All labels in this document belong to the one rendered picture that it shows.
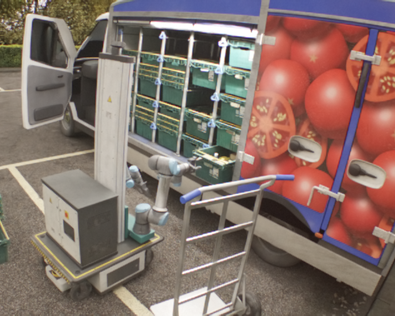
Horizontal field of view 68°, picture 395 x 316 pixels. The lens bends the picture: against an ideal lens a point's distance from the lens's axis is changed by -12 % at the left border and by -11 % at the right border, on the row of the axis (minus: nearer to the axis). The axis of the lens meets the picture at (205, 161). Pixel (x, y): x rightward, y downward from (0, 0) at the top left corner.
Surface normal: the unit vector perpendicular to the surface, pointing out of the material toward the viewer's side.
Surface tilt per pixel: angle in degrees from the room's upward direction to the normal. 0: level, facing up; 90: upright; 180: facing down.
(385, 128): 90
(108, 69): 90
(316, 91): 90
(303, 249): 90
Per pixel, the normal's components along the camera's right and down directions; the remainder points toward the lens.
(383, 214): -0.67, 0.18
